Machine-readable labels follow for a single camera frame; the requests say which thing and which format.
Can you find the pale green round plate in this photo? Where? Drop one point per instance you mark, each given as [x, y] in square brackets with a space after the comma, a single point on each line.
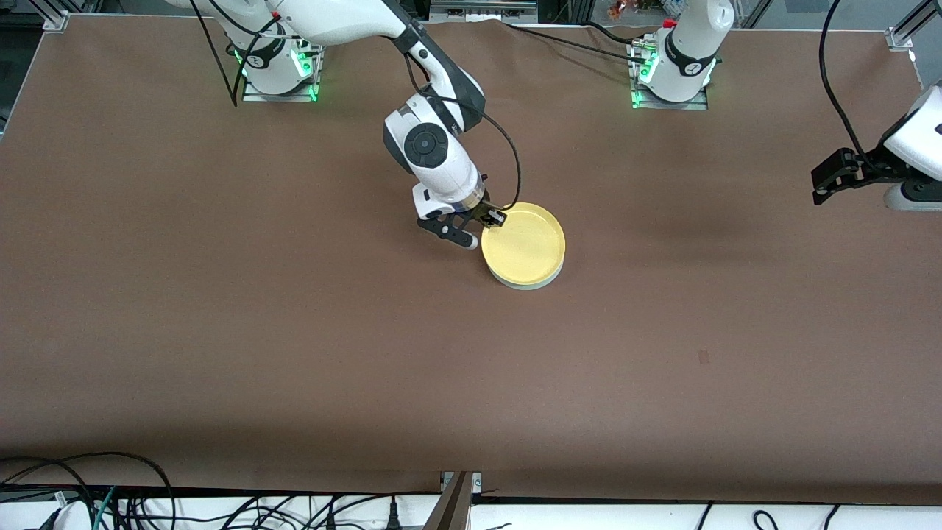
[526, 286]

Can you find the brown table cover mat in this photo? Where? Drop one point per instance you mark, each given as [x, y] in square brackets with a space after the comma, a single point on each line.
[294, 294]

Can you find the aluminium profile beam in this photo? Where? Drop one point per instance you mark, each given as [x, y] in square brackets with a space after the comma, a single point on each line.
[456, 508]

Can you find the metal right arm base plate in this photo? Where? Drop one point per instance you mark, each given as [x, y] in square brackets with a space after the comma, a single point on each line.
[254, 96]

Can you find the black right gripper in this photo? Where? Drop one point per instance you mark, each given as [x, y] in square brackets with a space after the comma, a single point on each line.
[480, 212]

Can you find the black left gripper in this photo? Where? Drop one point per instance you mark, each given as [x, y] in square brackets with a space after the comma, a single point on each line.
[870, 169]

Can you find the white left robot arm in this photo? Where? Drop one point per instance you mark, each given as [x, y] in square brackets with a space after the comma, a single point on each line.
[688, 51]

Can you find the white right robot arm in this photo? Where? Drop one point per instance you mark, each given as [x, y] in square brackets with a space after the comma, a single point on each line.
[434, 147]

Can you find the aluminium corner frame profile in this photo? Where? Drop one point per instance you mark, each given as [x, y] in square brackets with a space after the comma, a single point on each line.
[55, 18]
[901, 35]

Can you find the yellow round plate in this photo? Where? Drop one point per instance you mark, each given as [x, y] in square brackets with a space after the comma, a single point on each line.
[524, 243]

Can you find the black power plug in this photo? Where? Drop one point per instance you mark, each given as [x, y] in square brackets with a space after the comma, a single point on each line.
[394, 517]

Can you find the grey network switch box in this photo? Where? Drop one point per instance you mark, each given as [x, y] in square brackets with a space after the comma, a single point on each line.
[482, 10]

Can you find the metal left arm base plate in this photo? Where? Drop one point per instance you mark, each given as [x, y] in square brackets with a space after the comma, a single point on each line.
[699, 106]

